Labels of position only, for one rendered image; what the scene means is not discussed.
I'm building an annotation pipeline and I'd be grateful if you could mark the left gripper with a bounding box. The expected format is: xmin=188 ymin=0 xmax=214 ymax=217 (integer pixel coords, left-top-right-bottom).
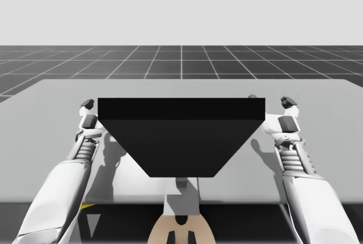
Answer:
xmin=76 ymin=98 xmax=104 ymax=139

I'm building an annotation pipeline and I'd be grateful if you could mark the black screen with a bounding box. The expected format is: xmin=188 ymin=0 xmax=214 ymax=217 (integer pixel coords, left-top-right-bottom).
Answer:
xmin=97 ymin=97 xmax=266 ymax=178

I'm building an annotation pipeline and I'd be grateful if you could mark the grey stand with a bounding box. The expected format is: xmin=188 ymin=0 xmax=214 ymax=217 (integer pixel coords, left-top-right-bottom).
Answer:
xmin=163 ymin=176 xmax=201 ymax=217

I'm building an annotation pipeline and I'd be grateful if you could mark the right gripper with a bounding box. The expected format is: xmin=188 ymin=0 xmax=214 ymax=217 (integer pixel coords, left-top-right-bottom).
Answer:
xmin=247 ymin=94 xmax=302 ymax=141

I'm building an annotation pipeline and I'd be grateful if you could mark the tan robot part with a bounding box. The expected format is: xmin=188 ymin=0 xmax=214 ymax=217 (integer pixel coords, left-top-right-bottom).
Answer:
xmin=147 ymin=214 xmax=217 ymax=244

